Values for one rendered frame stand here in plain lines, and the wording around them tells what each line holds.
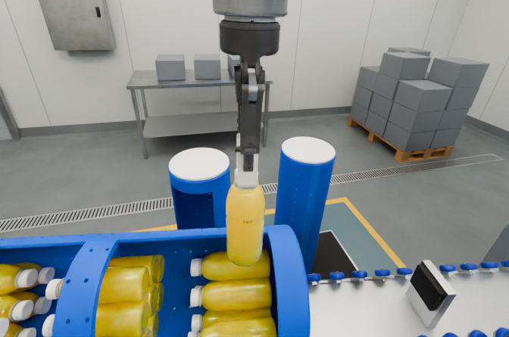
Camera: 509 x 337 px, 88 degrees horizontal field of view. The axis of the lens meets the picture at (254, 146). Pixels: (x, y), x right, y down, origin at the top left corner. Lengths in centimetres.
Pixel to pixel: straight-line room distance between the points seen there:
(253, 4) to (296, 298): 51
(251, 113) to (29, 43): 397
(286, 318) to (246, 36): 50
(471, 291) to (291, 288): 70
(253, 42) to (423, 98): 323
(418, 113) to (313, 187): 235
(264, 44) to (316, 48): 403
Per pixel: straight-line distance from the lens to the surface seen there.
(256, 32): 32
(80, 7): 374
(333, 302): 94
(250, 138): 34
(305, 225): 155
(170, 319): 86
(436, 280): 91
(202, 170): 120
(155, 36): 385
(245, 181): 41
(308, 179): 134
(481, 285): 120
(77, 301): 65
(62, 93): 426
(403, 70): 372
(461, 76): 378
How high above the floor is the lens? 170
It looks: 29 degrees down
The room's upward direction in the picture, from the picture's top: 2 degrees clockwise
